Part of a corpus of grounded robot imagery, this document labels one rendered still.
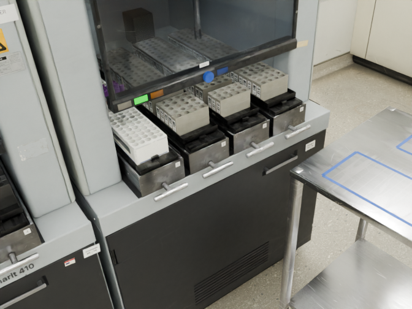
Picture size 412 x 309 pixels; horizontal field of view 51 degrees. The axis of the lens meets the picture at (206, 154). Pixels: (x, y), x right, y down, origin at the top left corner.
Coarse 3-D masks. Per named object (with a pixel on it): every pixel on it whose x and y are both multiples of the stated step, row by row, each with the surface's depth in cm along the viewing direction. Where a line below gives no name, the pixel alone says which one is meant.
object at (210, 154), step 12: (168, 132) 125; (216, 132) 123; (180, 144) 121; (192, 144) 119; (204, 144) 119; (216, 144) 121; (228, 144) 124; (192, 156) 118; (204, 156) 120; (216, 156) 123; (228, 156) 126; (192, 168) 120; (204, 168) 123; (216, 168) 120
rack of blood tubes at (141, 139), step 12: (108, 108) 128; (132, 108) 127; (120, 120) 122; (132, 120) 122; (144, 120) 122; (120, 132) 117; (132, 132) 117; (144, 132) 116; (156, 132) 117; (120, 144) 118; (132, 144) 112; (144, 144) 111; (156, 144) 113; (132, 156) 113; (144, 156) 113
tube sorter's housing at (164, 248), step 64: (64, 0) 88; (320, 0) 131; (64, 64) 94; (64, 128) 102; (320, 128) 147; (128, 192) 116; (192, 192) 124; (256, 192) 143; (128, 256) 122; (192, 256) 139; (256, 256) 163
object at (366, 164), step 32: (384, 128) 120; (320, 160) 110; (352, 160) 109; (384, 160) 109; (320, 192) 102; (352, 192) 100; (384, 192) 99; (288, 224) 118; (384, 224) 91; (288, 256) 125; (352, 256) 152; (384, 256) 152; (288, 288) 133; (320, 288) 142; (352, 288) 142; (384, 288) 141
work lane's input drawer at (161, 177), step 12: (120, 156) 118; (156, 156) 114; (168, 156) 115; (180, 156) 116; (120, 168) 121; (132, 168) 113; (144, 168) 111; (156, 168) 113; (168, 168) 114; (180, 168) 117; (132, 180) 115; (144, 180) 112; (156, 180) 114; (168, 180) 117; (144, 192) 114; (168, 192) 113
